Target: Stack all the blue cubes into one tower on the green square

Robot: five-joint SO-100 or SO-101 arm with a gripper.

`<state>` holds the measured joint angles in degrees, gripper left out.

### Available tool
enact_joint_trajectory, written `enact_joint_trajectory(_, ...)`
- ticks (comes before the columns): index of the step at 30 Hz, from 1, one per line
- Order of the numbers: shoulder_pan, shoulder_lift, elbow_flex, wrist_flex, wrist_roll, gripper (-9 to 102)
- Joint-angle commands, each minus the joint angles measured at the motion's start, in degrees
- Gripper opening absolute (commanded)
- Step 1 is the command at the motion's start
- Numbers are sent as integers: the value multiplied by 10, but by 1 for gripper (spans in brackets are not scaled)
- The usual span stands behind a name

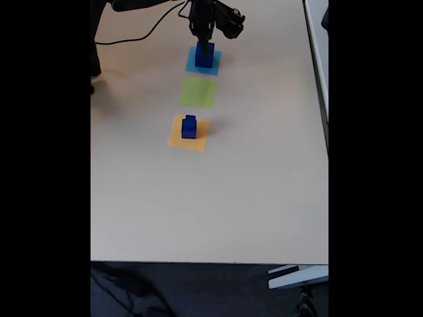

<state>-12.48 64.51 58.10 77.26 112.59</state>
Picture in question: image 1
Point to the large blue cube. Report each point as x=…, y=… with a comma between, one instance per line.
x=202, y=61

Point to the small blue cube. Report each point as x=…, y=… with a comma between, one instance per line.
x=190, y=120

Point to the medium blue cube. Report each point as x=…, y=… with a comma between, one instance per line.
x=189, y=132

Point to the blue paper square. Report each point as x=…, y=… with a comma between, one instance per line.
x=190, y=66

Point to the green paper square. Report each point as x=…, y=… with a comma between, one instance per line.
x=198, y=94

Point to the orange paper square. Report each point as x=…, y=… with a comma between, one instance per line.
x=201, y=143

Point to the dark blue chair back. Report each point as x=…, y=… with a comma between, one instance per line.
x=325, y=18

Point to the white table foot bar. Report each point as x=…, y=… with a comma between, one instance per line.
x=297, y=277

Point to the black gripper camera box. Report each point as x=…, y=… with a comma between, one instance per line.
x=233, y=21

